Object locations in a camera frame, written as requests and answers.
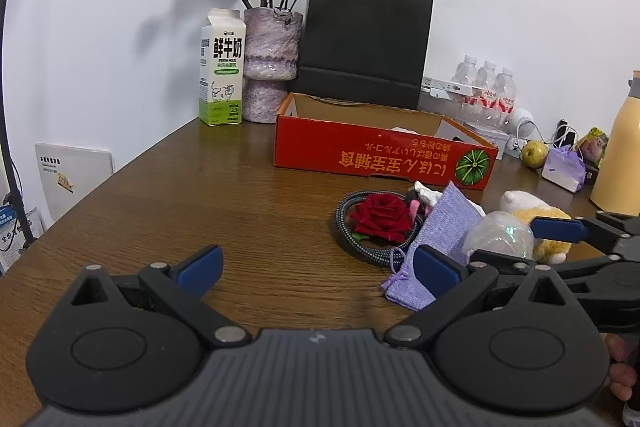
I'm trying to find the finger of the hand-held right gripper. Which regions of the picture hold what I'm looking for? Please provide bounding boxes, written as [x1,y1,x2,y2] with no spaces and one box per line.
[469,249,613,280]
[530,211,640,258]

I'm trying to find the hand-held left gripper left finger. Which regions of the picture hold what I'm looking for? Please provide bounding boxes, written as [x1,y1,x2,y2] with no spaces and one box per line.
[70,244,253,350]

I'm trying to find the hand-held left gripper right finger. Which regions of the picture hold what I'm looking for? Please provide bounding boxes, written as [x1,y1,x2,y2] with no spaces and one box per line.
[384,244,573,350]

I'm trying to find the yellow white plush toy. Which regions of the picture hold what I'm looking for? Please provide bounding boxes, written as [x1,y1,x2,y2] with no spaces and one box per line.
[500,190,573,265]

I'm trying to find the purple fabric pouch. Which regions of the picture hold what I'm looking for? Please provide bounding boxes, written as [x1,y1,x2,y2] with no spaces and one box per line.
[381,181,485,312]

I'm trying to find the white cloth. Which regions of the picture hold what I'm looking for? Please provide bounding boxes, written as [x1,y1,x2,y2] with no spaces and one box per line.
[414,181,487,215]

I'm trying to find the red rose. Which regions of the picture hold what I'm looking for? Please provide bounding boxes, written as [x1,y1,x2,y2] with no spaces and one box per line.
[348,193,413,243]

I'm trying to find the braided cable coil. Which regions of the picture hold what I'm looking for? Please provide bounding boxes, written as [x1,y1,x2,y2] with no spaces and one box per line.
[332,189,426,265]

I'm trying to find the red cardboard box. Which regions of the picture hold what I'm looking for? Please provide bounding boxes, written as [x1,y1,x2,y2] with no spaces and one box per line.
[273,93,500,192]

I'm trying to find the person's right hand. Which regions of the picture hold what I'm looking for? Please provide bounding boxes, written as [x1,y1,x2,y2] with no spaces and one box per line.
[602,332,636,403]

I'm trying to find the purple plastic bag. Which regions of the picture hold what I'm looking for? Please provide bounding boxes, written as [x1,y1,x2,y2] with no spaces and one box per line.
[541,145,587,192]

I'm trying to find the green apple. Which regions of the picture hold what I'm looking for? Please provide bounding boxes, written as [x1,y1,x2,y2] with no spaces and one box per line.
[521,140,550,169]

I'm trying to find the green printed packet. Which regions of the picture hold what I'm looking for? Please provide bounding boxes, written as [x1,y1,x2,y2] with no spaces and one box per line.
[575,127,610,170]

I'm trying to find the yellow thermos jug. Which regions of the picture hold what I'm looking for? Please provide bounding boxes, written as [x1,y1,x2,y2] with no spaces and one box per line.
[590,69,640,215]

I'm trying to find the white round device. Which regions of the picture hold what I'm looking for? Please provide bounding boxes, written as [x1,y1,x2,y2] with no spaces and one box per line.
[510,108,535,140]

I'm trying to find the white flat box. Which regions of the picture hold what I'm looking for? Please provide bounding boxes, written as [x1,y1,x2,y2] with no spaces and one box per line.
[420,75,478,98]

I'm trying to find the blue printed package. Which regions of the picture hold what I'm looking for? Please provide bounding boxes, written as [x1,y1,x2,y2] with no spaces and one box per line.
[0,204,46,275]

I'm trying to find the white green milk carton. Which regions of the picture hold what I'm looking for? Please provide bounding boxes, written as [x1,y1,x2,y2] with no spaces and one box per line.
[199,8,247,126]

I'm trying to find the purple marbled vase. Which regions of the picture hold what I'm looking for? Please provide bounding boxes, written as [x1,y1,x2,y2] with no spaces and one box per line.
[243,7,304,124]

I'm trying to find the black paper bag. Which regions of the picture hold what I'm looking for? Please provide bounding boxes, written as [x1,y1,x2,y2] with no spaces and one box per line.
[292,0,435,111]

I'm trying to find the white cable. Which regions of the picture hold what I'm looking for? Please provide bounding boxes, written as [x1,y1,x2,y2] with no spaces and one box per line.
[515,119,581,152]

